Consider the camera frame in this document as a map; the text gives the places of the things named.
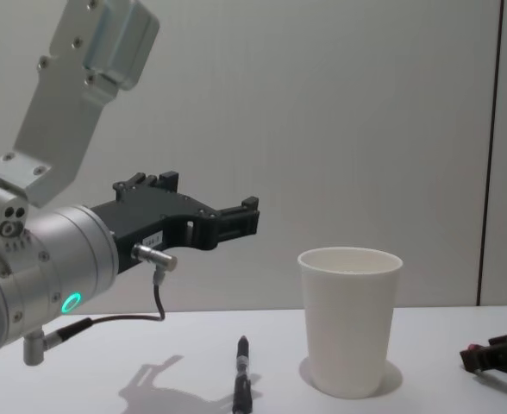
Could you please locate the white paper cup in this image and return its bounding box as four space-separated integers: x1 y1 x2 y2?
297 247 404 399

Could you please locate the thin dark gripper cable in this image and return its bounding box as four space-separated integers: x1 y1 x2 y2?
41 242 179 347

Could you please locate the white table cloth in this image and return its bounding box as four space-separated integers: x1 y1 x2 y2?
0 304 507 414

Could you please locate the black pen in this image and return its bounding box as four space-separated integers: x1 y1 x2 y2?
231 335 254 414

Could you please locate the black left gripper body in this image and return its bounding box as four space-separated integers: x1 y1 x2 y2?
90 184 221 273

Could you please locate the thin dark vertical strip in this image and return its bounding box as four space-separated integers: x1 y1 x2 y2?
473 0 507 308

